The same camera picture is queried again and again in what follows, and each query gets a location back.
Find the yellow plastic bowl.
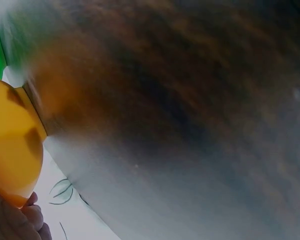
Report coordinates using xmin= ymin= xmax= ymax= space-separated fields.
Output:
xmin=0 ymin=78 xmax=49 ymax=208

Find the person's left hand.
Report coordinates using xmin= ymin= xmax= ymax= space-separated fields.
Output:
xmin=0 ymin=181 xmax=52 ymax=240

